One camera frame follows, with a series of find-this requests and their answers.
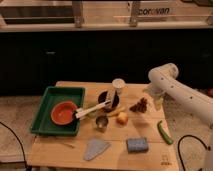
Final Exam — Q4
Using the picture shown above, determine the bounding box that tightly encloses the red yellow apple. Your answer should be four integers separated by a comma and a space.
116, 112, 128, 125

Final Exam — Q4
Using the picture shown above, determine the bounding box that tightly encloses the yellow banana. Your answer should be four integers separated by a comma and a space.
107, 107, 125, 117

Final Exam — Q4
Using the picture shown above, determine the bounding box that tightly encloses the blue sponge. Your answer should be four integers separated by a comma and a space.
126, 137, 149, 153

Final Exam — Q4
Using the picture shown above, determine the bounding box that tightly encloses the green plastic tray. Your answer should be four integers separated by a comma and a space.
30, 86, 85, 136

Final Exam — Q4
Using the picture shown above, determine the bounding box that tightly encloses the black cable left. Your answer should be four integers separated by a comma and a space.
0, 121, 33, 171

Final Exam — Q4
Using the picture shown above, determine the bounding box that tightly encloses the dark red grape bunch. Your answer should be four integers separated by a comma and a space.
129, 97, 148, 113

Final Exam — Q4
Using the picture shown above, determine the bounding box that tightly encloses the black cable right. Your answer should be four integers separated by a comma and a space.
177, 134, 211, 171

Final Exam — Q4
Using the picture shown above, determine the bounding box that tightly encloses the green cucumber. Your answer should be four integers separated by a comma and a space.
157, 120, 174, 145

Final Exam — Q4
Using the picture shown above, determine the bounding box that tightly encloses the orange bowl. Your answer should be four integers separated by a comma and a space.
50, 101, 78, 126

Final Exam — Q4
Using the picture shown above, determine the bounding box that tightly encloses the white paper cup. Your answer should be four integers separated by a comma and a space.
112, 78, 126, 95

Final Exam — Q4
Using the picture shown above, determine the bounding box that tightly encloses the small metal cup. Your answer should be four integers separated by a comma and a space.
96, 116, 109, 132

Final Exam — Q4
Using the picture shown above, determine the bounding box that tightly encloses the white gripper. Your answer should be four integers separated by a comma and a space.
144, 83, 164, 110

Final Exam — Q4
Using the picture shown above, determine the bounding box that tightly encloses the green vegetable piece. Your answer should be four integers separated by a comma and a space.
83, 101, 100, 120

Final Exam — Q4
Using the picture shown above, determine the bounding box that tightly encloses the grey folded cloth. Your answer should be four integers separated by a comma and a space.
83, 138, 110, 161

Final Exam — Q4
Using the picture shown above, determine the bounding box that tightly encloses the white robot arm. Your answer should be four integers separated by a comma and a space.
145, 63, 213, 171

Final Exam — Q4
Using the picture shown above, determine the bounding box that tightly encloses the black cable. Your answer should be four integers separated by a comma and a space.
177, 134, 211, 171
0, 121, 33, 171

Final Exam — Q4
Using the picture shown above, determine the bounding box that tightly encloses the wooden board in bowl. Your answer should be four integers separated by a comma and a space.
106, 89, 115, 107

